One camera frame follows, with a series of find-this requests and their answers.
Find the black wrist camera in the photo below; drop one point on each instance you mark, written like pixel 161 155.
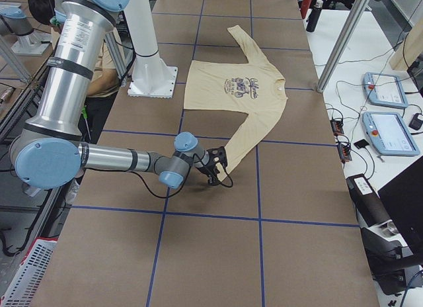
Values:
pixel 217 156

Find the black monitor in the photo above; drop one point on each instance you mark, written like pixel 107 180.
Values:
pixel 402 199

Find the person in beige shirt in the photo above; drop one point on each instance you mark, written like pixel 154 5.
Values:
pixel 82 81

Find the white plastic basket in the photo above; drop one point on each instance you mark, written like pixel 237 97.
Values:
pixel 31 270

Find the aluminium frame post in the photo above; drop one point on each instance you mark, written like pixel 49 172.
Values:
pixel 350 24

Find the black water bottle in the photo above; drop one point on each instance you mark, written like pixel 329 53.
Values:
pixel 314 16

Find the near blue teach pendant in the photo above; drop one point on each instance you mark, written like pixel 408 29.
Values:
pixel 389 134

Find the red cylinder bottle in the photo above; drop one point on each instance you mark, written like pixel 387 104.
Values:
pixel 305 5

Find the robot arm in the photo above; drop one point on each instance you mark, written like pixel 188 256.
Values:
pixel 49 152

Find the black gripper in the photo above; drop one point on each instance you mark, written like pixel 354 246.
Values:
pixel 207 168

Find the cream long-sleeve printed shirt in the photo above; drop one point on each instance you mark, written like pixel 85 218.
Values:
pixel 256 88

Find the far blue teach pendant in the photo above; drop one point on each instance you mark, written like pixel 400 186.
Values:
pixel 385 90

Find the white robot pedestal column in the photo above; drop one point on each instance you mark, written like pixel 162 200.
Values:
pixel 151 77

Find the blue teach pendant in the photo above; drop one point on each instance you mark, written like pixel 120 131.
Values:
pixel 385 90
pixel 389 134

